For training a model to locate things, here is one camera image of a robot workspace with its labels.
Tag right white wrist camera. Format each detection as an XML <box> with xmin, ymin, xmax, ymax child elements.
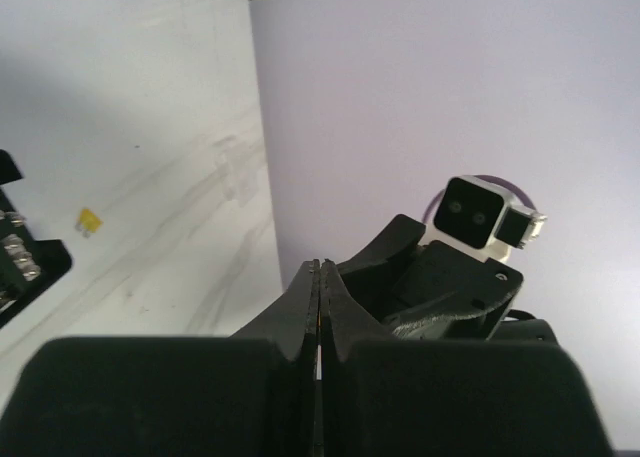
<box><xmin>420</xmin><ymin>175</ymin><xmax>547</xmax><ymax>263</ymax></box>

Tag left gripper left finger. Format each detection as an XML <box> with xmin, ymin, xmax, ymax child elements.
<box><xmin>1</xmin><ymin>261</ymin><xmax>320</xmax><ymax>456</ymax></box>

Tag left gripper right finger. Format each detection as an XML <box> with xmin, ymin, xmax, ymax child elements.
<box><xmin>319</xmin><ymin>261</ymin><xmax>613</xmax><ymax>456</ymax></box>

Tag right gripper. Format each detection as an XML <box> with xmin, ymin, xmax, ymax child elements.
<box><xmin>338</xmin><ymin>214</ymin><xmax>555</xmax><ymax>342</ymax></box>

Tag yellow blade fuse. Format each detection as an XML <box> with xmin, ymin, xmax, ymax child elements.
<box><xmin>75</xmin><ymin>207</ymin><xmax>103</xmax><ymax>238</ymax></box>
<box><xmin>315</xmin><ymin>311</ymin><xmax>322</xmax><ymax>381</ymax></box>

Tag black fuse box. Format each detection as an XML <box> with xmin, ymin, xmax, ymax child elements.
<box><xmin>0</xmin><ymin>149</ymin><xmax>74</xmax><ymax>328</ymax></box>

